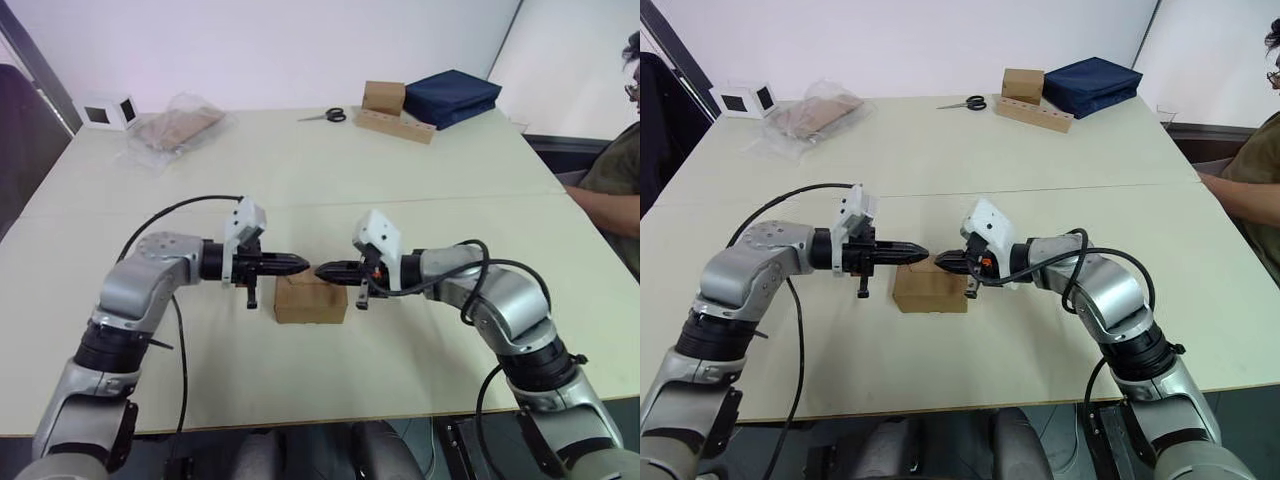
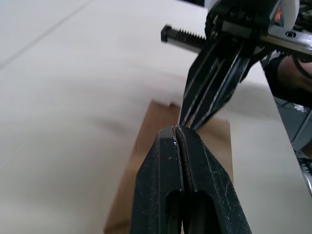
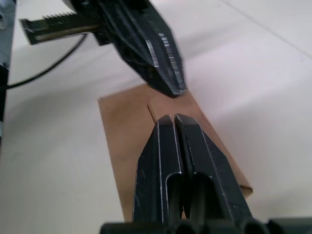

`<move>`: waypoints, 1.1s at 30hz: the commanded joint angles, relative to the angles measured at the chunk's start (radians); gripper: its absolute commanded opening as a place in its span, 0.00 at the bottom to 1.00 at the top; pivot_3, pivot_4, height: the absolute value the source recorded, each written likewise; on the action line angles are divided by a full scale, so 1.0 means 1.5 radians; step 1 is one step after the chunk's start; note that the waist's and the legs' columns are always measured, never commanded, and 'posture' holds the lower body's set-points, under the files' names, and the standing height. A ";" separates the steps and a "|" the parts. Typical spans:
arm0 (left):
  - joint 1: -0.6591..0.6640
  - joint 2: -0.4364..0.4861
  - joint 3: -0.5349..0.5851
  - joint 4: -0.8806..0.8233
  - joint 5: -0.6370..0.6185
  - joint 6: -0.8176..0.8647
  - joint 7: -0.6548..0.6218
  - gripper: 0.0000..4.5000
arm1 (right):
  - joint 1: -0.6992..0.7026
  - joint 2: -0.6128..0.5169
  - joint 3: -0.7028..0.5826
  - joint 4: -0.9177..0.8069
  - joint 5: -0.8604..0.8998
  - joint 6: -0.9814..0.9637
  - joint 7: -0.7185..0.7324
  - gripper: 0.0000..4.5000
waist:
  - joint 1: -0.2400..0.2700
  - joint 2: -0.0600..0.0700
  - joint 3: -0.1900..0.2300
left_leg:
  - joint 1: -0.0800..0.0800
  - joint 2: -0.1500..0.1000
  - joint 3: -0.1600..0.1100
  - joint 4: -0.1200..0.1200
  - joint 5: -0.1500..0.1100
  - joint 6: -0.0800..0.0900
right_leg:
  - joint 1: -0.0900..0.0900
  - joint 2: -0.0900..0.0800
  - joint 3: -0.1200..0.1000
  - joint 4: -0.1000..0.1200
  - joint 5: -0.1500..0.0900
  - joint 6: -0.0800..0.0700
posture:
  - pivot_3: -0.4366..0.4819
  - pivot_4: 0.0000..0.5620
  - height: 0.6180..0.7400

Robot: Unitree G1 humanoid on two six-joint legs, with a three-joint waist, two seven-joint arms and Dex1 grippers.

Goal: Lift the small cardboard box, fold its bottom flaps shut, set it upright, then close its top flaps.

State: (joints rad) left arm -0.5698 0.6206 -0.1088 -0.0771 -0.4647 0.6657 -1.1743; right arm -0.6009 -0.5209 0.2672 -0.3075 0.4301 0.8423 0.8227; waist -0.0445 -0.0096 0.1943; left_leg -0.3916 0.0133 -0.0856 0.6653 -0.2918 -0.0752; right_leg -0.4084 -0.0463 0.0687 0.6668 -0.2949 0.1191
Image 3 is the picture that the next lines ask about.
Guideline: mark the grey and black robot torso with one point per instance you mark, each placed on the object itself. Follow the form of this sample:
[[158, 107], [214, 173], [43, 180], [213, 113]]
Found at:
[[3, 97]]

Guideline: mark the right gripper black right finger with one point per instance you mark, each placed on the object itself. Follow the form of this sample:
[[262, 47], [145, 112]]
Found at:
[[209, 175]]

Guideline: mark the small brown cardboard box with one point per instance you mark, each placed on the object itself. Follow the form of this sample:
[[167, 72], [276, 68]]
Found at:
[[122, 146]]

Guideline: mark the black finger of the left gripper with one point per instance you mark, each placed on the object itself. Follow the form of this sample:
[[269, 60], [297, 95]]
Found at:
[[173, 51]]

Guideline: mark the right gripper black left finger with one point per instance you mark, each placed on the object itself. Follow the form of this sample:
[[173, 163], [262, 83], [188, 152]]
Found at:
[[153, 170]]

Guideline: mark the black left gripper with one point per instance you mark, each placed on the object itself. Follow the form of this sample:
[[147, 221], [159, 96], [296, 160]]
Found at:
[[61, 26]]

